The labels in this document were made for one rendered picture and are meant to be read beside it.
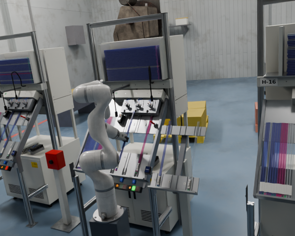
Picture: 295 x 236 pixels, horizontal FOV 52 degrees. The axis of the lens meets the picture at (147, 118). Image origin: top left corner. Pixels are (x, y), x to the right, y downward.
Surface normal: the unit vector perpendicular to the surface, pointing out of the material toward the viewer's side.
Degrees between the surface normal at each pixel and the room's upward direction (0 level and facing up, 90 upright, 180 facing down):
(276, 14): 90
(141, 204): 90
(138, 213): 90
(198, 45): 90
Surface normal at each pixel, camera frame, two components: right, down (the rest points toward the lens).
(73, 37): -0.28, 0.28
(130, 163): -0.40, -0.47
